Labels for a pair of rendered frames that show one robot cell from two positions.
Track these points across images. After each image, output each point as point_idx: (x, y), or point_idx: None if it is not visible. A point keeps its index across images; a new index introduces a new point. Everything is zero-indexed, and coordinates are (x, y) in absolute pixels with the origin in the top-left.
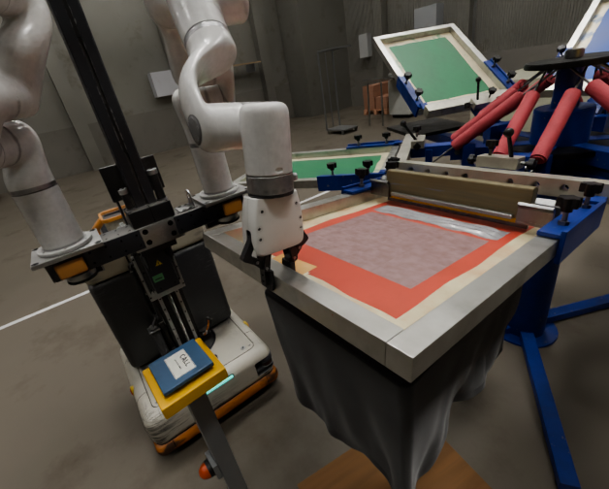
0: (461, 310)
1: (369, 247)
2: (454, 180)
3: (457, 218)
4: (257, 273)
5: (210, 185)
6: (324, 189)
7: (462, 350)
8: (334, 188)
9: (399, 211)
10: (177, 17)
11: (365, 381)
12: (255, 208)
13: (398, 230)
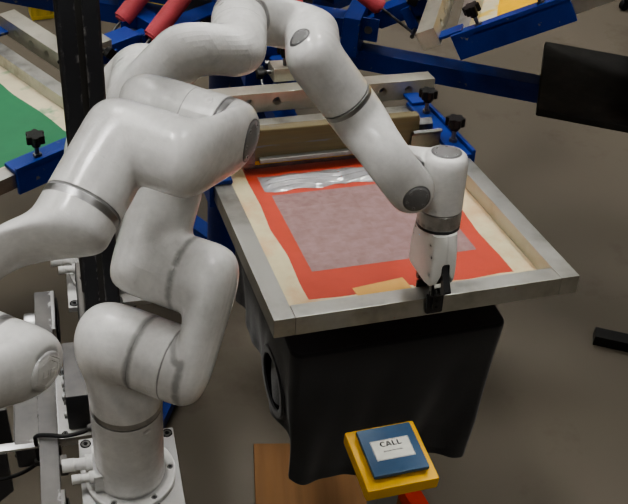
0: (543, 241)
1: (382, 236)
2: None
3: (351, 164)
4: (410, 308)
5: None
6: (31, 187)
7: None
8: (48, 178)
9: (298, 182)
10: (342, 87)
11: (458, 351)
12: (456, 241)
13: (350, 205)
